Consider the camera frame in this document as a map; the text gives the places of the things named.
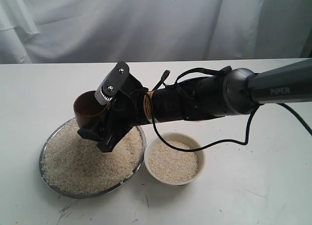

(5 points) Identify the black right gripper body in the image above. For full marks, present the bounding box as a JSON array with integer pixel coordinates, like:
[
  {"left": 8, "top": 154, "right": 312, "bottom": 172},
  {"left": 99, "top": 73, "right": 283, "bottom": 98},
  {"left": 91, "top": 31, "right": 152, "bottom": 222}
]
[{"left": 97, "top": 74, "right": 148, "bottom": 152}]

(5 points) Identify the brown wooden cup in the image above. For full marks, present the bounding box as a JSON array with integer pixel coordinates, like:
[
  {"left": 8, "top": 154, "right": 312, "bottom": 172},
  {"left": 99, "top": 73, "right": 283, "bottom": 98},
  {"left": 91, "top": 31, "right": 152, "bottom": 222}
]
[{"left": 73, "top": 91, "right": 107, "bottom": 128}]

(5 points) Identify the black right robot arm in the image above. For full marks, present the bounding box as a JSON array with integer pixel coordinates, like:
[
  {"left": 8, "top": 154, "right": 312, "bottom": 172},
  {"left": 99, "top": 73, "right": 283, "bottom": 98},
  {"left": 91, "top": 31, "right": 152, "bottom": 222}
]
[{"left": 74, "top": 59, "right": 312, "bottom": 152}]

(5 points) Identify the metal plate of rice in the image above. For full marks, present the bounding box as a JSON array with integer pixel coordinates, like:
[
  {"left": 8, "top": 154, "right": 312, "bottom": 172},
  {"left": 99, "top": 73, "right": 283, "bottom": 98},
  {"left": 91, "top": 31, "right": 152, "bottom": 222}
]
[{"left": 39, "top": 118, "right": 147, "bottom": 199}]

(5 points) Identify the white ceramic bowl with rice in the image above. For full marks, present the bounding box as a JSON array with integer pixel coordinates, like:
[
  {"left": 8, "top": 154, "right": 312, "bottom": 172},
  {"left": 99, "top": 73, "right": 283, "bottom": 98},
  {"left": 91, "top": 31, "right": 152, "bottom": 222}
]
[{"left": 144, "top": 137, "right": 206, "bottom": 186}]

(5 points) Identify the white backdrop curtain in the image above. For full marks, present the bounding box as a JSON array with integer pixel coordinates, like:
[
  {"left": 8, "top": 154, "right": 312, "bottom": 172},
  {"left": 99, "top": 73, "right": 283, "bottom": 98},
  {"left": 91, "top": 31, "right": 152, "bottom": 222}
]
[{"left": 0, "top": 0, "right": 312, "bottom": 64}]

